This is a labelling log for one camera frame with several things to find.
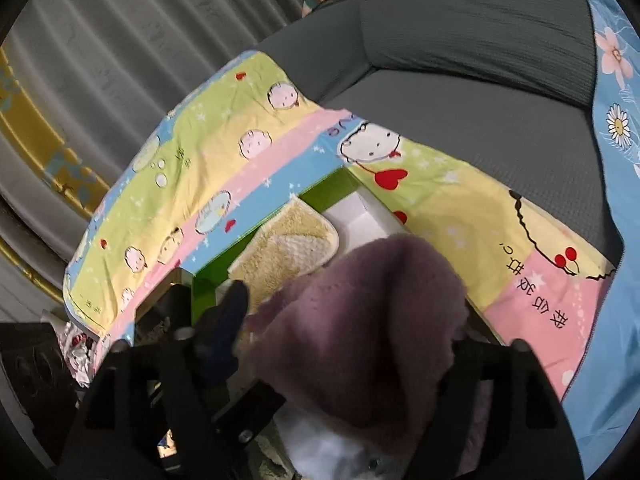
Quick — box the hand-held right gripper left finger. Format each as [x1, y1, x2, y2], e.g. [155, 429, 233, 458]
[57, 280, 288, 480]

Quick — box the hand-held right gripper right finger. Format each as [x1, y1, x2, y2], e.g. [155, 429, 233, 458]
[404, 338, 586, 480]

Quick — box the beige fluffy towel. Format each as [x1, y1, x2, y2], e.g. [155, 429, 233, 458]
[227, 197, 342, 313]

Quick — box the purple fluffy towel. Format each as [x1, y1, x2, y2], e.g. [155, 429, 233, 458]
[247, 234, 472, 432]

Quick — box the green storage box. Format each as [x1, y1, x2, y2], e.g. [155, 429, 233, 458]
[135, 169, 411, 347]

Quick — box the blue floral blanket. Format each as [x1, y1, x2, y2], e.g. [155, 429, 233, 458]
[559, 0, 640, 472]

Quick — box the printed pastel striped blanket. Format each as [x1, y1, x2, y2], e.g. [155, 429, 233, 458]
[64, 50, 618, 401]

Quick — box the white cardboard box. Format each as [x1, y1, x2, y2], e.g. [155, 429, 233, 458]
[322, 192, 410, 252]

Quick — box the red white patterned cloth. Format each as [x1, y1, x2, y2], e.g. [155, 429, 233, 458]
[56, 321, 102, 387]

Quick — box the grey speaker box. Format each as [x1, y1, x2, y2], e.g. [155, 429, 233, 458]
[0, 321, 78, 413]

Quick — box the grey curtain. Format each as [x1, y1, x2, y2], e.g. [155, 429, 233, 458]
[0, 0, 362, 328]

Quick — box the grey sofa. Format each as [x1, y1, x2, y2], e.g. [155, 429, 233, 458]
[259, 0, 627, 272]

